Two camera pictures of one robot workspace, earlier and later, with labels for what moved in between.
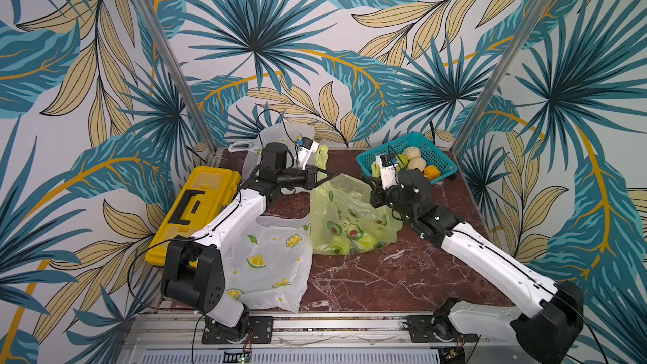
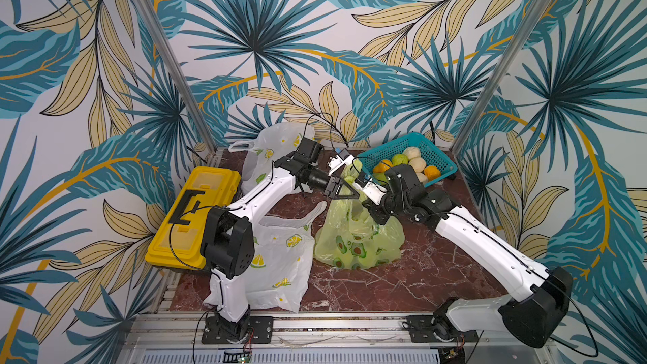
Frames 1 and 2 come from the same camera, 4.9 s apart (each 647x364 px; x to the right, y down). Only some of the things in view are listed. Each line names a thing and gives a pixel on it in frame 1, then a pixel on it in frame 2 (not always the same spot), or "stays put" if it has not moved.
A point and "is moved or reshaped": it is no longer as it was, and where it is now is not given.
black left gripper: (312, 182) to (336, 182)
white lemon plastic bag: (269, 266) stays put
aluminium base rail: (310, 339) stays put
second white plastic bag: (289, 134) stays put
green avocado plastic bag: (344, 218) is moved or reshaped
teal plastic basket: (430, 152) stays put
